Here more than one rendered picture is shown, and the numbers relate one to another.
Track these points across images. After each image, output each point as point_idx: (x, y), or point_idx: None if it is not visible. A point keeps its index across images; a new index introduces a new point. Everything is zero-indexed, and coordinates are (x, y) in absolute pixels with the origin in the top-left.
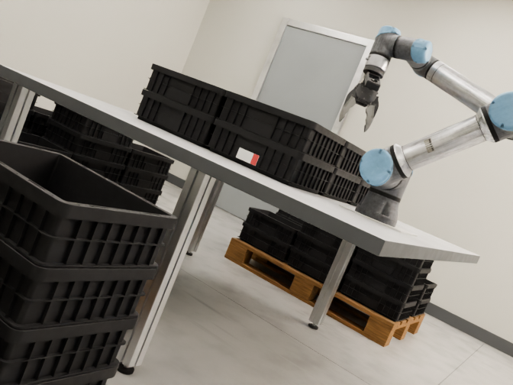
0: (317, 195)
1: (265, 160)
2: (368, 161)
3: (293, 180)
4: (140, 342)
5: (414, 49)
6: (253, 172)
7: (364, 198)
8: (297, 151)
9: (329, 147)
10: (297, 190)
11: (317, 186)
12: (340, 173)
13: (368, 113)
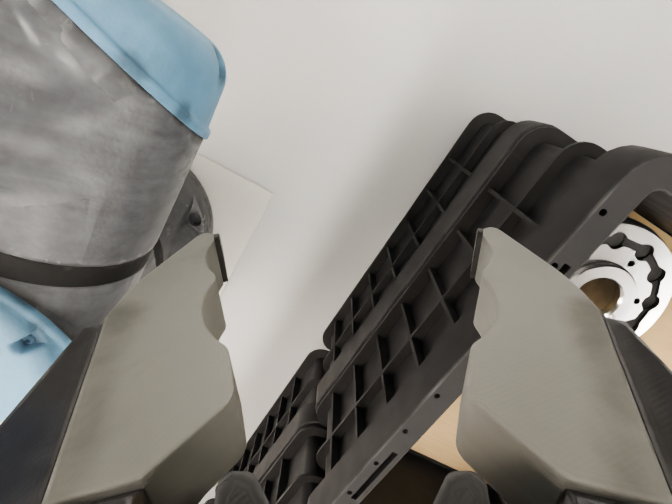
0: (345, 288)
1: None
2: (171, 12)
3: (468, 147)
4: None
5: None
6: (622, 81)
7: (179, 236)
8: (558, 128)
9: (388, 381)
10: (450, 52)
11: (357, 307)
12: (282, 437)
13: (191, 333)
